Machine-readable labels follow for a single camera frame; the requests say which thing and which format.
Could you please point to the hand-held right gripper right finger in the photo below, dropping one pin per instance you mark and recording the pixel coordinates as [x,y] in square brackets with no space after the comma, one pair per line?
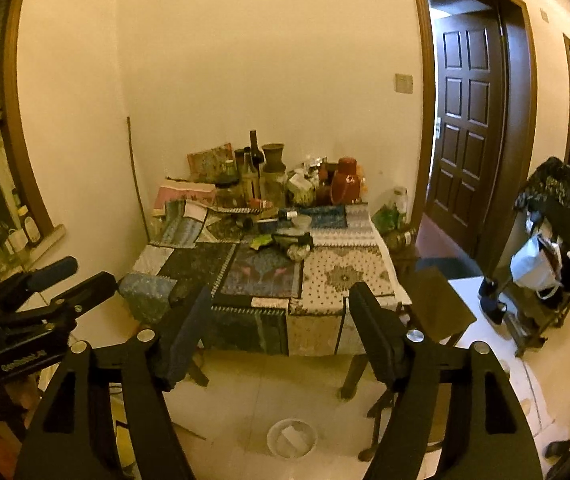
[371,325]

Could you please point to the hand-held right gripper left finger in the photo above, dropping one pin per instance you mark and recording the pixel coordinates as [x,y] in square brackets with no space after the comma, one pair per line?
[187,332]

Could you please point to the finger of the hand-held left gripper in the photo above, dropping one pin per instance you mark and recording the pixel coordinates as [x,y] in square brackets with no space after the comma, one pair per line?
[90,287]
[52,270]

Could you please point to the green wrapper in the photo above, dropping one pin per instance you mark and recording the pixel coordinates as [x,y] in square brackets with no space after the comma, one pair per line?
[260,242]

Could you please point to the round silver tin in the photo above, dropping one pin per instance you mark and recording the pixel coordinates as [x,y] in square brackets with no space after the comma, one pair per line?
[299,221]

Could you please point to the white round trash bin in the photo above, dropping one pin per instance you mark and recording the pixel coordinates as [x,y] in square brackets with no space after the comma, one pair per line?
[292,437]

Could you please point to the labelled glass bottle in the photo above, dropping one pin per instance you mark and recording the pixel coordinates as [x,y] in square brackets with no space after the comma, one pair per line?
[28,226]

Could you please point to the brown chair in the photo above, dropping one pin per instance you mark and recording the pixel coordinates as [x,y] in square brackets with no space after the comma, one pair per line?
[437,305]

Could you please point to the brown bottle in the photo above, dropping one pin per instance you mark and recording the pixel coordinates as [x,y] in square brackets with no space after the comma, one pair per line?
[401,237]

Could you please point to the patchwork tablecloth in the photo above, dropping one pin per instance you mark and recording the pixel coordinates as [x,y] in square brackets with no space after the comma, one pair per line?
[265,270]

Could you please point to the white side table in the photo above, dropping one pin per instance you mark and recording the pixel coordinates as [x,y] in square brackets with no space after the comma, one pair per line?
[475,330]

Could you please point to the thin leaning rod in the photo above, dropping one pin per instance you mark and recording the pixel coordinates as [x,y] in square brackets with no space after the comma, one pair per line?
[136,180]

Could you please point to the pink flat box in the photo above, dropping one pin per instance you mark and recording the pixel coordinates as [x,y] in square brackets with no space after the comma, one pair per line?
[185,192]

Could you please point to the small bottle with silver cap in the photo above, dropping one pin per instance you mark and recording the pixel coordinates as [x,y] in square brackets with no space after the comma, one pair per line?
[286,214]

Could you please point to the red cylindrical container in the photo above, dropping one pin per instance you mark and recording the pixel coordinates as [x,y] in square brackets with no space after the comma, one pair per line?
[347,180]

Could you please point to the red tube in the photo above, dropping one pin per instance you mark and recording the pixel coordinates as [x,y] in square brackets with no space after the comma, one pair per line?
[260,204]

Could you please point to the white and green box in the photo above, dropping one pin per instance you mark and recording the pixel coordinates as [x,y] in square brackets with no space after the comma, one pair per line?
[300,187]

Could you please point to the dark glass jar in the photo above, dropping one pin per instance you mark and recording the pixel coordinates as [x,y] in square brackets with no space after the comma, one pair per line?
[227,182]

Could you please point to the clear glass bottle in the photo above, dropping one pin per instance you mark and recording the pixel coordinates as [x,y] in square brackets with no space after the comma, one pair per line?
[248,177]

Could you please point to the metal rack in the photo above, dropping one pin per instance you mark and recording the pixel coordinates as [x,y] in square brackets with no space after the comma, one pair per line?
[540,322]

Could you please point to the patterned framed picture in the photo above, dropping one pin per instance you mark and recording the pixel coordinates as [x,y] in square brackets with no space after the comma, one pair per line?
[210,161]

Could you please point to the white plastic bag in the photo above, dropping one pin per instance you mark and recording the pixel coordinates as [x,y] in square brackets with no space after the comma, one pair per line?
[535,266]

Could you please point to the brown ceramic vase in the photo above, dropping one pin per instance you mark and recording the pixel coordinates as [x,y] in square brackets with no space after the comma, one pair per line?
[273,157]

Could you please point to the dark wine bottle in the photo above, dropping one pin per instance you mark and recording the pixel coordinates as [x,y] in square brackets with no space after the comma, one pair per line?
[255,150]

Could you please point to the dark brown panel door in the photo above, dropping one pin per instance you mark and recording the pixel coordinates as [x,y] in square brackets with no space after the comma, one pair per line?
[467,140]

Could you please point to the black shoe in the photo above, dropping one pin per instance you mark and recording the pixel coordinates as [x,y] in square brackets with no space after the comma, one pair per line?
[558,448]

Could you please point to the brown window frame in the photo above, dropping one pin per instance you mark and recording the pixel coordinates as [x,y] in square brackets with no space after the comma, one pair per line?
[21,125]

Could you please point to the beige light switch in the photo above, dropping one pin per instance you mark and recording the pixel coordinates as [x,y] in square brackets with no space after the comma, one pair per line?
[403,83]

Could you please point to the brown door frame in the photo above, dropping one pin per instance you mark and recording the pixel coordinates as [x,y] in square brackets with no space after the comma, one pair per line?
[422,85]

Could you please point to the small wall plate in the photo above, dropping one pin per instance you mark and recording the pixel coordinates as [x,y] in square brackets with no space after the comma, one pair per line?
[544,14]

